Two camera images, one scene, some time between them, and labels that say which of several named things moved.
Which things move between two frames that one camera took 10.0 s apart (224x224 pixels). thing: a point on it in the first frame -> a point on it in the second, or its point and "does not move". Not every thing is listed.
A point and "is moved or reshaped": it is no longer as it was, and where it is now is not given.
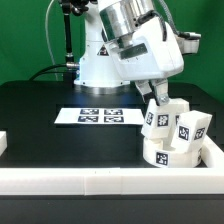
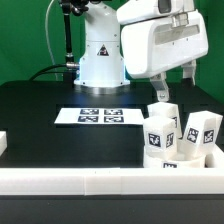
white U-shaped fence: [208, 180] does not move
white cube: [161, 120] -> [160, 137]
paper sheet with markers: [100, 116] does not move
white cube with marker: [191, 131] is moved or reshaped
